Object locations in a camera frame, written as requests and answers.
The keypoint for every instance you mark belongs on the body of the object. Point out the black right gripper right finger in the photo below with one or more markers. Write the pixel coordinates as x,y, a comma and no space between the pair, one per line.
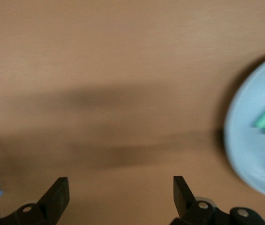
183,204

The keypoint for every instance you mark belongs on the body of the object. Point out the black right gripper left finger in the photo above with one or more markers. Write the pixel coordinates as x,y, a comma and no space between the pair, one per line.
52,204

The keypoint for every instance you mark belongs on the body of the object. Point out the blue plate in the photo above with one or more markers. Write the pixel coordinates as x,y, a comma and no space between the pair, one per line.
244,140

